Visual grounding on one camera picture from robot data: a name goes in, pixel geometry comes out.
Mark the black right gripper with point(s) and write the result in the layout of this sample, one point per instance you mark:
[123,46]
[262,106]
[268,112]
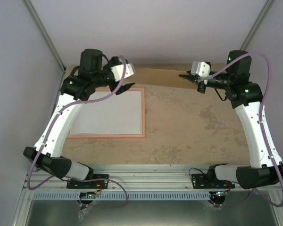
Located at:
[194,79]

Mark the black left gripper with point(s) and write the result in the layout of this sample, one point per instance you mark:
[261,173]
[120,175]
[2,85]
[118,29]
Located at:
[123,88]

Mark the sunset landscape photo print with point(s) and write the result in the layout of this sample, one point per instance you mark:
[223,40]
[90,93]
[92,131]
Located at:
[113,113]

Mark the brown cardboard backing board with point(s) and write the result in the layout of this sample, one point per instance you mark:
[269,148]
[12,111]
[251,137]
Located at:
[160,77]

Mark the pink wooden picture frame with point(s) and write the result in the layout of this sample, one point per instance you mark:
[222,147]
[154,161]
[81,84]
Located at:
[143,113]

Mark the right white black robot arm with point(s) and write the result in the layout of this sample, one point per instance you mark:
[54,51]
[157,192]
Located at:
[247,99]

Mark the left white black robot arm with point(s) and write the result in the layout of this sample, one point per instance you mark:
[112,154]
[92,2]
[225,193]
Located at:
[89,82]

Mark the left controller circuit board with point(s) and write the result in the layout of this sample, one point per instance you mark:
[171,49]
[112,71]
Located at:
[90,194]

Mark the controller circuit board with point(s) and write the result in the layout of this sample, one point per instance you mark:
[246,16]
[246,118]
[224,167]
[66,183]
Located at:
[90,194]
[220,193]

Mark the right controller circuit board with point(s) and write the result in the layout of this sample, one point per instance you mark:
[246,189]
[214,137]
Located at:
[220,193]

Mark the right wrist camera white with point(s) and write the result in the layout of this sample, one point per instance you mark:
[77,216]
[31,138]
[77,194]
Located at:
[200,68]

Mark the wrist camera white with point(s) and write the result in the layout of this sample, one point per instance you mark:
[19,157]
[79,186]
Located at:
[200,68]
[120,71]

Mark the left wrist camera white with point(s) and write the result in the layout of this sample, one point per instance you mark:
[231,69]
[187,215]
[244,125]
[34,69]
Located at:
[120,71]

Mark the aluminium rail base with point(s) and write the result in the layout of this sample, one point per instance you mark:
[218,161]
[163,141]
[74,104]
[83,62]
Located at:
[144,177]

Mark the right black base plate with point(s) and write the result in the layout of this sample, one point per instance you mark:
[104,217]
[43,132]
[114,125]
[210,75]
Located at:
[201,181]

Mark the right aluminium corner post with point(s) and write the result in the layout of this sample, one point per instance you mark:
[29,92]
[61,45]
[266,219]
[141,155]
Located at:
[257,23]

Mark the aluminium corner post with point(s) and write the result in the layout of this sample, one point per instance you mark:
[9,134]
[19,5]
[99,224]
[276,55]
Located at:
[39,24]
[257,23]

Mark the left aluminium corner post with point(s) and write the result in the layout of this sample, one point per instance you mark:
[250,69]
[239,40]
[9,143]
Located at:
[39,24]

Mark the slotted grey cable duct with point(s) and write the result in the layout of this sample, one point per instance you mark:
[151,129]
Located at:
[131,196]

